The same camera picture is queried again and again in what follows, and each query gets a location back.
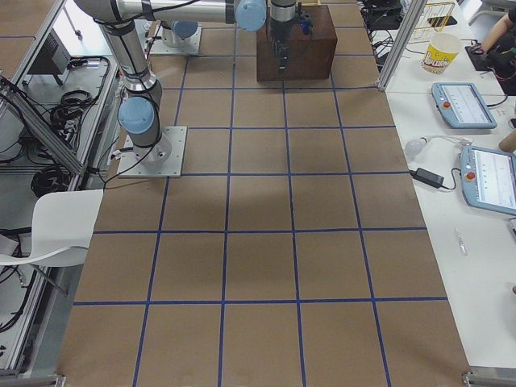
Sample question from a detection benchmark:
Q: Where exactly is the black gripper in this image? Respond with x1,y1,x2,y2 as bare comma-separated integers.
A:
270,10,313,76

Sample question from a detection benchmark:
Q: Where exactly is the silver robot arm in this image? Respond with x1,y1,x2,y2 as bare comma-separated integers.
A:
97,20,172,163
76,1,313,85

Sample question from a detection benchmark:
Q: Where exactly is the person's forearm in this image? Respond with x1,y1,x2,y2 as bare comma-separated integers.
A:
481,9,515,52

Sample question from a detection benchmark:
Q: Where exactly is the dark wooden drawer cabinet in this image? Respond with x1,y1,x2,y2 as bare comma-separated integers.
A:
256,6,338,82

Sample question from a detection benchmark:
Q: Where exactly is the white light bulb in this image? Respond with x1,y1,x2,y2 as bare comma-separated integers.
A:
404,137,429,159

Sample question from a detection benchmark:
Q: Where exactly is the yellow popcorn bucket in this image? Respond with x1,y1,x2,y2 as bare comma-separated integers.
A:
421,32,461,74

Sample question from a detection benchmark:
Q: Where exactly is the upper blue teach pendant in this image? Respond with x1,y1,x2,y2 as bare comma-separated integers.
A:
431,82,497,130

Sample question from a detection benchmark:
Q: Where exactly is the blue teach pendant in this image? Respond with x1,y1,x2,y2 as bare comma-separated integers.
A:
460,145,515,215
431,82,497,130

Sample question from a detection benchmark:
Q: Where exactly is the black power adapter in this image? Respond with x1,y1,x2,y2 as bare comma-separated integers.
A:
410,168,443,189

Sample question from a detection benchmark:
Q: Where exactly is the black electronics box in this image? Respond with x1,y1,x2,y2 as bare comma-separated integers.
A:
28,29,71,85

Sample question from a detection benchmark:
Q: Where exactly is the lower blue teach pendant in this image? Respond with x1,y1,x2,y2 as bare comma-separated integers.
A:
460,145,515,215

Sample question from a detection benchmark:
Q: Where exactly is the small clear vial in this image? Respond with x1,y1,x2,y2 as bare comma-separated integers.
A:
454,228,468,256

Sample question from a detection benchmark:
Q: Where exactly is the white plastic chair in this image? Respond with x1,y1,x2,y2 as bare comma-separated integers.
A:
1,189,103,268

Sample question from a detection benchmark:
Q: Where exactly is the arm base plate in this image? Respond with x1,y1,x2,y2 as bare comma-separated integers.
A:
117,126,187,178
146,20,202,56

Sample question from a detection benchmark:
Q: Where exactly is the aluminium frame post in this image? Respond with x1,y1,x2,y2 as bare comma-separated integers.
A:
377,0,427,91

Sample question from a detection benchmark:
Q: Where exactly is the yellow wire rack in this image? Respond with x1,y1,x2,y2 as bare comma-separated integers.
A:
410,1,455,42

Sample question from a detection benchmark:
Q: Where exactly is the black coiled cable bundle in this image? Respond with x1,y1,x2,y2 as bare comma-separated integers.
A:
50,90,102,134

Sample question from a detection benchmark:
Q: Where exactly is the aluminium rail left frame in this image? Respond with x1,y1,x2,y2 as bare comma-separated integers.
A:
1,76,85,175

